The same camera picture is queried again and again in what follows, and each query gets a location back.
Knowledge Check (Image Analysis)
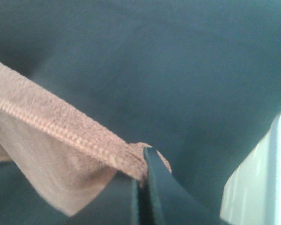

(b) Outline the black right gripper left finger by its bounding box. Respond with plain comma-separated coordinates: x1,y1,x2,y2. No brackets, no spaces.
70,172,140,225

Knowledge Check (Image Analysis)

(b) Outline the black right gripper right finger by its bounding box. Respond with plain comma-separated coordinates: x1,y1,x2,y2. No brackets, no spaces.
143,148,227,225

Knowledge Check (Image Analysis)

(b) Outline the brown microfibre towel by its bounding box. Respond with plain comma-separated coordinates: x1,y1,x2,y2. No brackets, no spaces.
0,57,172,218

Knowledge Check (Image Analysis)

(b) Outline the white basket with grey rim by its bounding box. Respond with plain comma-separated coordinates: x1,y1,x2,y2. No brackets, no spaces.
220,113,281,225

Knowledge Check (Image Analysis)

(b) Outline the black fabric table mat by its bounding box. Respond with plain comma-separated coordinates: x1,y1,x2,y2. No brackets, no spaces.
0,0,281,213

